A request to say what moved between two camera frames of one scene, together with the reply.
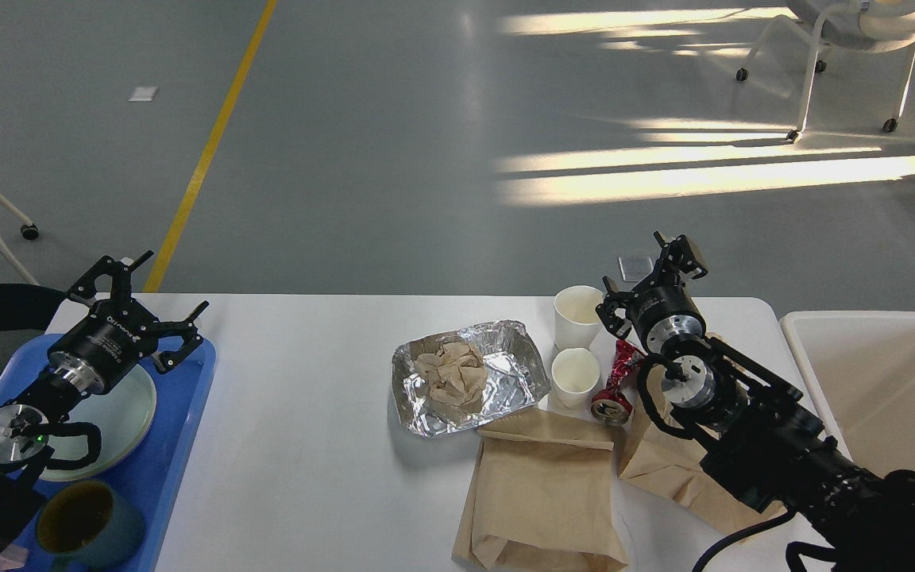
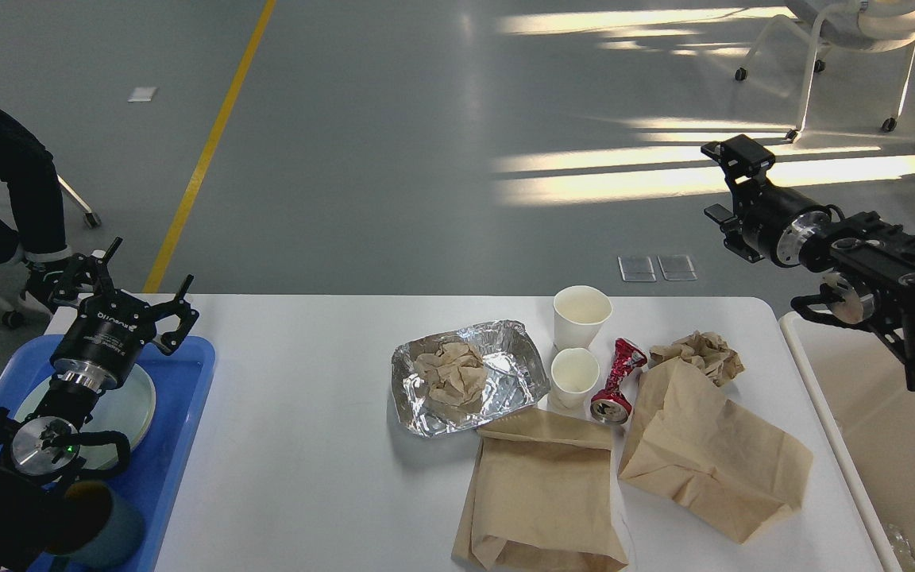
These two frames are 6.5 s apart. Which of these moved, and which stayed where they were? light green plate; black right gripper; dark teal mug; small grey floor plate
Moved: black right gripper
Stayed: light green plate; dark teal mug; small grey floor plate
